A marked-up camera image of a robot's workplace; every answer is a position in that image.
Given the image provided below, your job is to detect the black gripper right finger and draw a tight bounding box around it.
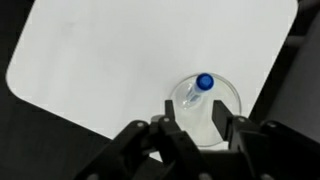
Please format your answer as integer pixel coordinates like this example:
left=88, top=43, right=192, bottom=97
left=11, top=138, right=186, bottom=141
left=212, top=99, right=320, bottom=180

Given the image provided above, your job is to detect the clear plastic cup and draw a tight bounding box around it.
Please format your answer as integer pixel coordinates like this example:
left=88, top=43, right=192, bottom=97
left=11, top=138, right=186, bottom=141
left=169, top=72, right=242, bottom=148

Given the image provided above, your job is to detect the blue capped marker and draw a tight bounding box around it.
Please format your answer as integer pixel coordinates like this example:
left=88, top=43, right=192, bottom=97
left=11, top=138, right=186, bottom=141
left=181, top=72, right=215, bottom=111

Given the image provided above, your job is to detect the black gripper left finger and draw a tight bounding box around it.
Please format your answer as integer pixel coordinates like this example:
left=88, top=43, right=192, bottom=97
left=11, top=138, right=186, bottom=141
left=75, top=99, right=204, bottom=180

